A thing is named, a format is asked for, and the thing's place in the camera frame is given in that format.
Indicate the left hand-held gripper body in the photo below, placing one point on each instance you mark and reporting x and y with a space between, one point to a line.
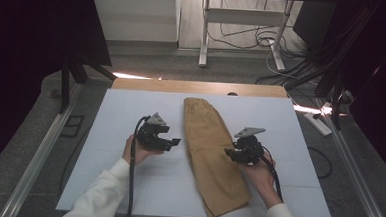
151 136

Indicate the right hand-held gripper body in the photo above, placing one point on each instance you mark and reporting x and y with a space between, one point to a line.
250 150

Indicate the tan pants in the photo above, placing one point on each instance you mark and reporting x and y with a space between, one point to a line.
209 139

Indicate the person's left hand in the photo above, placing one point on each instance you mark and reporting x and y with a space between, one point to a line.
135 154

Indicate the person's right hand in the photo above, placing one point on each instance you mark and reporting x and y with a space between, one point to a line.
262 174

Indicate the white table cover board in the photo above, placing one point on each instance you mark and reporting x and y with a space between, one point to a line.
130 112

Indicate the wooden table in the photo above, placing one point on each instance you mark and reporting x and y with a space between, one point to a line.
182 87

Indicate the black table grommet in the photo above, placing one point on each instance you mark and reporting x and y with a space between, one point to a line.
232 94

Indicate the white power strip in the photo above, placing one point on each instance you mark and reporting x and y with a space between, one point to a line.
318 124

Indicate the black metal stand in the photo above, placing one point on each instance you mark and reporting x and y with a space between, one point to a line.
336 106
64 88

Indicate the white metal stand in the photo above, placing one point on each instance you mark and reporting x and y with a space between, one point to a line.
203 39

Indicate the white cabinet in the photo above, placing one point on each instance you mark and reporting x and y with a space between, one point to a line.
135 15

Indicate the dark curtain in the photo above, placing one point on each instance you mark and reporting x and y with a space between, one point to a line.
24 46
381 98

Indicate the black floor frame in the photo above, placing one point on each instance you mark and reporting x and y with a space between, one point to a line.
71 126

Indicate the aluminium floor rail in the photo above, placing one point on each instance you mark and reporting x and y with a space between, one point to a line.
41 154
354 170

